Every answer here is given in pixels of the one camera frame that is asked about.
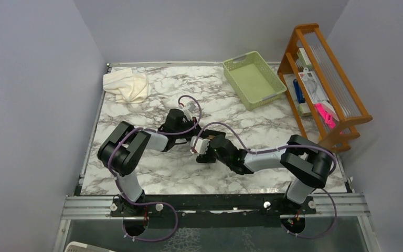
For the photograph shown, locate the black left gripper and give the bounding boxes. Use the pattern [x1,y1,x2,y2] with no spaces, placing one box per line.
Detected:
[174,117,208,141]

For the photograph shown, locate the cream white towel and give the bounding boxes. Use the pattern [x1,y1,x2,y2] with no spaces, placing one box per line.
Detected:
[102,68,149,104]

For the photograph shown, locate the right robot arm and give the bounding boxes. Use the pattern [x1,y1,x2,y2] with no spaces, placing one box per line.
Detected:
[190,134,337,214]

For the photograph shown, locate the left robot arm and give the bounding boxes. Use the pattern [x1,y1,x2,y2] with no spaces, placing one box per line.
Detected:
[97,105,200,216]

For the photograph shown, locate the light green plastic basket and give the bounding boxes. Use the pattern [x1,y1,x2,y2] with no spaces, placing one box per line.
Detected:
[222,51,287,111]

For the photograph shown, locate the blue item on rack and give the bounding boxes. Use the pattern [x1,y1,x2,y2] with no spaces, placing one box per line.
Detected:
[293,78,305,104]

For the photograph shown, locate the white packaged item on rack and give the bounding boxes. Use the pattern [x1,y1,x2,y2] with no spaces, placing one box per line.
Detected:
[298,68,329,104]

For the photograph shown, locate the pink item on rack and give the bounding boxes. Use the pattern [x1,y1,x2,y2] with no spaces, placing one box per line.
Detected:
[314,103,336,129]

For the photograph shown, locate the orange wooden rack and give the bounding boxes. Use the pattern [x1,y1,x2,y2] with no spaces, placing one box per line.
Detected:
[277,23,373,153]

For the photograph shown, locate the small box on rack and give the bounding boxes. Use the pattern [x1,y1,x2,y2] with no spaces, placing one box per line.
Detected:
[297,47,313,69]

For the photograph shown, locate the white bin corner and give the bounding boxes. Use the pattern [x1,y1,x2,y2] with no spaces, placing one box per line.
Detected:
[64,241,114,252]

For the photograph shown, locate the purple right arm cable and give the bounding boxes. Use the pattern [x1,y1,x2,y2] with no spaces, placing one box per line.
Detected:
[190,121,338,240]

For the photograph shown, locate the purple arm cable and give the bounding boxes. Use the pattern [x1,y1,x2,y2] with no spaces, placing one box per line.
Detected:
[107,95,203,243]
[190,121,338,240]

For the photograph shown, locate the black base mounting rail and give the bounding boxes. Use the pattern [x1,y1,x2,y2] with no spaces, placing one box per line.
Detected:
[110,193,316,229]

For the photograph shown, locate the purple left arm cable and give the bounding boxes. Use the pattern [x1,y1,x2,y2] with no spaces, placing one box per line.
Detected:
[107,95,203,243]

